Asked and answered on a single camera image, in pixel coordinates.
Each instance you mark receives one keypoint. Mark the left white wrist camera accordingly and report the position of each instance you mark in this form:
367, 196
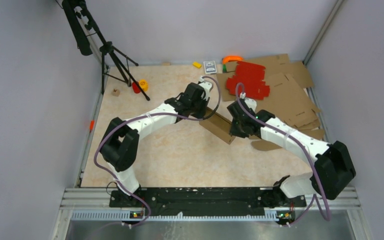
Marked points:
207, 86

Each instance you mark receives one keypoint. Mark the green object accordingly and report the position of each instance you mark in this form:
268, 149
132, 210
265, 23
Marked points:
224, 69

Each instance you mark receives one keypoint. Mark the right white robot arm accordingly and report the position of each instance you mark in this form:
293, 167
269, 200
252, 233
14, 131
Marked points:
332, 168

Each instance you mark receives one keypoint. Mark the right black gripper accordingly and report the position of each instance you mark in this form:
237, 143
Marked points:
234, 132

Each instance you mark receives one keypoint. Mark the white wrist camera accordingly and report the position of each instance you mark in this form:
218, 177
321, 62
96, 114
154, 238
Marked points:
248, 103
207, 86

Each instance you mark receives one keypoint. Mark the brown cardboard box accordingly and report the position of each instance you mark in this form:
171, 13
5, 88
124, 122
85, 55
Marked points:
219, 126

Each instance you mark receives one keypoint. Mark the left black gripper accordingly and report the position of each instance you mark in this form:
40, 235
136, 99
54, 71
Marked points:
202, 113

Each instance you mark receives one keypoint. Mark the small orange clip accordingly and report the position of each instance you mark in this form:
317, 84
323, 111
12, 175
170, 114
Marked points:
91, 125

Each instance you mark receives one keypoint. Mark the black tripod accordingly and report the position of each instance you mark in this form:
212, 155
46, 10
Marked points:
83, 25

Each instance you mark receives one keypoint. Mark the yellow block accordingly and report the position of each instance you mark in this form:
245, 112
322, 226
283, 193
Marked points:
197, 65

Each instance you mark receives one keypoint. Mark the red cardboard box blank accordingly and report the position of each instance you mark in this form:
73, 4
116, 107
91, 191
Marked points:
252, 76

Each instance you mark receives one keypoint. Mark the playing card deck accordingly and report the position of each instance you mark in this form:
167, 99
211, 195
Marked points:
210, 67

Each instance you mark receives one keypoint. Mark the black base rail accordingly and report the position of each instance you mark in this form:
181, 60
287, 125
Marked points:
262, 203

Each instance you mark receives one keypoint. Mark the stack of brown cardboard blanks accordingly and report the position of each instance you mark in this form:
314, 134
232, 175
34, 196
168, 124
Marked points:
288, 99

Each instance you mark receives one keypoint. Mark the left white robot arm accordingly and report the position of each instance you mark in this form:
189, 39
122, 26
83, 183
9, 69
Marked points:
119, 145

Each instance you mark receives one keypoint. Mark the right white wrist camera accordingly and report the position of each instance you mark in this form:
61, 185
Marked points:
248, 103

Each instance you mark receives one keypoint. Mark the yellow and red toy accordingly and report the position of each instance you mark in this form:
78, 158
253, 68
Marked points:
143, 84

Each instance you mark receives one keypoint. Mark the small wooden block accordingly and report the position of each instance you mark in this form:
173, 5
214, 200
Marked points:
115, 92

